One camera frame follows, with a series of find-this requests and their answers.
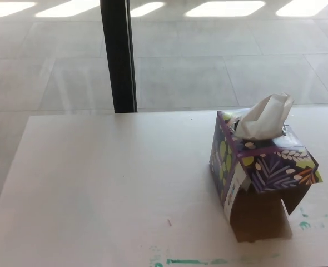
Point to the white tissue sheet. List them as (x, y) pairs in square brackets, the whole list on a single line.
[(264, 116)]

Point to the floral purple tissue box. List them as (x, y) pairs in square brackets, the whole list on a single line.
[(275, 169)]

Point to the black vertical window post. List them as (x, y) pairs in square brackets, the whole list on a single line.
[(119, 55)]

